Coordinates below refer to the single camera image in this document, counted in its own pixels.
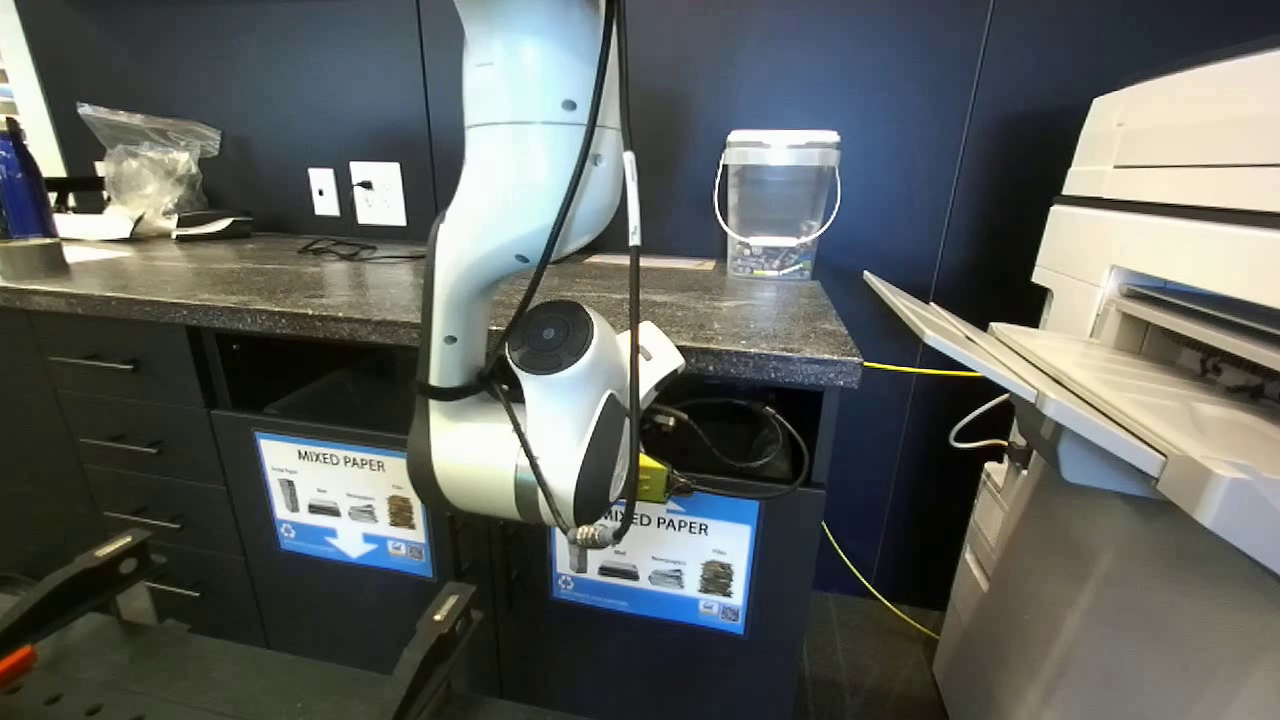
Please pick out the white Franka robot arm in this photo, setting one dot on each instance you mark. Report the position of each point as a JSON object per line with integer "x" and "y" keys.
{"x": 526, "y": 201}

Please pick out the dark bin cabinet door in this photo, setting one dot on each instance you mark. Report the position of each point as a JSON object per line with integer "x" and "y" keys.
{"x": 345, "y": 612}
{"x": 787, "y": 602}

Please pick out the clear plastic bucket white lid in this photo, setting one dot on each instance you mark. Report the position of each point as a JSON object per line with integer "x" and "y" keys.
{"x": 782, "y": 201}

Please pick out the blue label with up arrow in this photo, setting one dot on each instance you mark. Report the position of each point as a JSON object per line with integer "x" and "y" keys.
{"x": 705, "y": 575}

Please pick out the blue label with down arrow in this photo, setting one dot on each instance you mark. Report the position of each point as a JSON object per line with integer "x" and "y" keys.
{"x": 334, "y": 507}

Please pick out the black stand bar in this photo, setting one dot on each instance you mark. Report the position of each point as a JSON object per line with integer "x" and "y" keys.
{"x": 82, "y": 582}
{"x": 434, "y": 642}

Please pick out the grey printer side tray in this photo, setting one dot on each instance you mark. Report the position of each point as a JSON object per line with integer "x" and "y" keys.
{"x": 1066, "y": 387}

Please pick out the black flat device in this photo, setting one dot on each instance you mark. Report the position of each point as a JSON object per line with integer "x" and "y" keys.
{"x": 213, "y": 224}

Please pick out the crumpled clear plastic bag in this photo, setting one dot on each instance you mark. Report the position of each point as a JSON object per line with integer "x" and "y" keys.
{"x": 147, "y": 164}

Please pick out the large white office printer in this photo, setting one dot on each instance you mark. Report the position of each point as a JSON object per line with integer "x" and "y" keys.
{"x": 1134, "y": 602}

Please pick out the white paper stack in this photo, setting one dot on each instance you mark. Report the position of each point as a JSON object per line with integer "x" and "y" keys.
{"x": 102, "y": 224}

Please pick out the blue bottle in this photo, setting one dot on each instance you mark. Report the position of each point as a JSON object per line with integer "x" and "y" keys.
{"x": 20, "y": 186}

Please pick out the large white wall outlet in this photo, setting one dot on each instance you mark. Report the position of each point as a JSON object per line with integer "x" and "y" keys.
{"x": 376, "y": 193}

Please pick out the small white wall plate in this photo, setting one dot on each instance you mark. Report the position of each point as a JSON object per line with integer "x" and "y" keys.
{"x": 327, "y": 189}

